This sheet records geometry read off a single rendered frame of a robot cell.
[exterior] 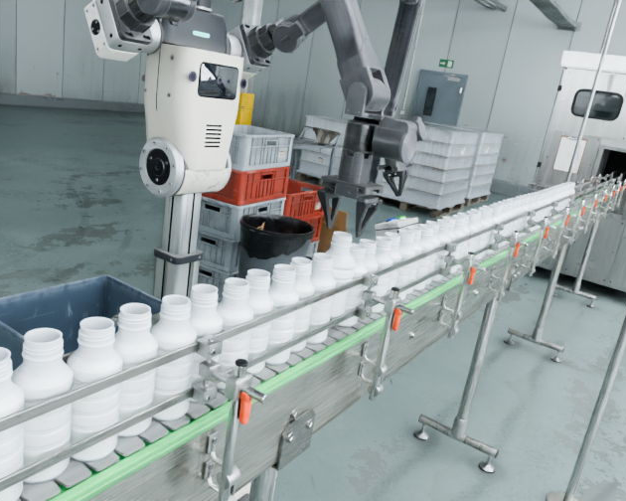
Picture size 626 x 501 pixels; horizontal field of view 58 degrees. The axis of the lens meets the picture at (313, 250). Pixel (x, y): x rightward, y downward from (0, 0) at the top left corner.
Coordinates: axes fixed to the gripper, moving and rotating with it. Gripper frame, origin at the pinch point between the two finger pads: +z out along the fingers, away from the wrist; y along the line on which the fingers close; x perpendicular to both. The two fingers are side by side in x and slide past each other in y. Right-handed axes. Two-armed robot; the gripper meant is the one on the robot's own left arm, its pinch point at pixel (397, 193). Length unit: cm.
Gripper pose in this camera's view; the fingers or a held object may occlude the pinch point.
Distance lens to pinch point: 172.4
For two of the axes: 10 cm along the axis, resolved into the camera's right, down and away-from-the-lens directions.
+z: 1.4, 9.9, 0.9
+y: 5.6, -1.6, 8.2
